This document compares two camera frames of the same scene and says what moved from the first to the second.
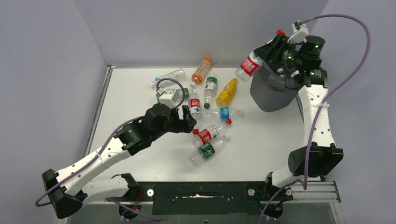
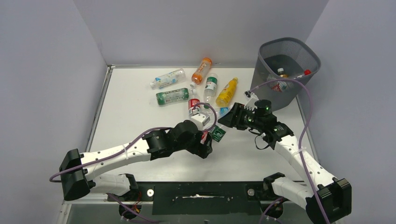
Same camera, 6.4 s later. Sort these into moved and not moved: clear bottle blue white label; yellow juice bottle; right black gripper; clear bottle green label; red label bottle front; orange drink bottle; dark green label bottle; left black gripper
Moved: red label bottle front; dark green label bottle; right black gripper; left black gripper
Not moved: clear bottle blue white label; yellow juice bottle; orange drink bottle; clear bottle green label
